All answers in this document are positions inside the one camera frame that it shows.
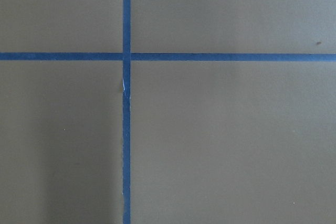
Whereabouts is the brown paper table cover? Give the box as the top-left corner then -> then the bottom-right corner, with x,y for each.
1,0 -> 335,223

